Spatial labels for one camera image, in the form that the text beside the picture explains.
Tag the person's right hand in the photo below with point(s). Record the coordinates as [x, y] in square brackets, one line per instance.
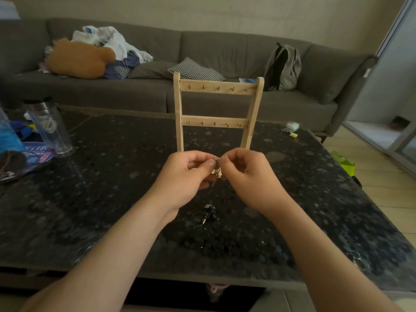
[253, 178]

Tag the person's left hand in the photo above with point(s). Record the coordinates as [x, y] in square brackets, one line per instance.
[178, 181]

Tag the wooden jewelry stand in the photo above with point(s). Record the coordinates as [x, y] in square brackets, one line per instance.
[211, 88]

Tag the person's right forearm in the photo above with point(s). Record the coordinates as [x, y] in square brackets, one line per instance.
[325, 256]

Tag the person's left forearm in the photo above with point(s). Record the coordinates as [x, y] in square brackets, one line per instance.
[107, 256]

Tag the green bag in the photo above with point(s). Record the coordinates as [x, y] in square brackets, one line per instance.
[346, 165]

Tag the small black object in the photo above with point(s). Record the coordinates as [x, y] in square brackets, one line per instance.
[357, 181]

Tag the checkered pillow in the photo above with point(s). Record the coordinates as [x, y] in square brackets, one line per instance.
[196, 71]

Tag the grey backpack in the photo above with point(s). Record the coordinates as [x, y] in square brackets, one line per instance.
[291, 71]

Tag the pink item under table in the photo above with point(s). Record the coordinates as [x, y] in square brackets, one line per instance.
[216, 289]

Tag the grey flat cushion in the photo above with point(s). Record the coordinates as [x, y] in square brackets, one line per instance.
[149, 69]

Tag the blue crumpled garment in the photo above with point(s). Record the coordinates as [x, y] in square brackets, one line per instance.
[118, 70]

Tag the grey fabric sofa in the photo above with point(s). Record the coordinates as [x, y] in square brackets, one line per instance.
[227, 48]

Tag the clear plastic tumbler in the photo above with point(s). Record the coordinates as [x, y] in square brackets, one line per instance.
[50, 129]

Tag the blue printed packet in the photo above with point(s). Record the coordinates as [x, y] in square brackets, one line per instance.
[37, 155]

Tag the white crumpled garment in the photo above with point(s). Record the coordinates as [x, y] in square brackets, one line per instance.
[113, 40]

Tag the dark shoe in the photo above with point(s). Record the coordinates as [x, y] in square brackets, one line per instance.
[399, 123]

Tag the brown plush toy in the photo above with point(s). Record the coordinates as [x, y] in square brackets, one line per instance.
[78, 60]

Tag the blue plastic bottle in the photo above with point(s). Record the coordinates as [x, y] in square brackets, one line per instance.
[9, 136]

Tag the sliding glass door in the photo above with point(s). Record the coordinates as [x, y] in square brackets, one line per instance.
[393, 71]

